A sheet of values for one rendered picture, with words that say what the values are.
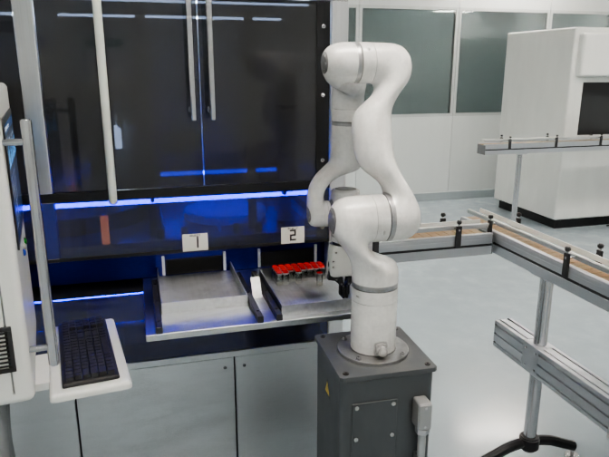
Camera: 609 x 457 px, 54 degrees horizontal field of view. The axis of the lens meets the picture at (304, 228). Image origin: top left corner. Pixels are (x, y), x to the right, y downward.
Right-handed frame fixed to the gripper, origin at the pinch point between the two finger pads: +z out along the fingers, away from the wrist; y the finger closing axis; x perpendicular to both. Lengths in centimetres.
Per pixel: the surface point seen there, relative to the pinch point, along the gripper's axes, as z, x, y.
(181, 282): 5, -35, 46
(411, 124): -5, -495, -257
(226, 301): 3.3, -9.4, 34.7
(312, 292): 5.1, -14.3, 5.9
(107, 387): 14, 16, 69
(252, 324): 5.6, 4.5, 29.3
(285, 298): 5.1, -11.2, 15.5
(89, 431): 57, -36, 81
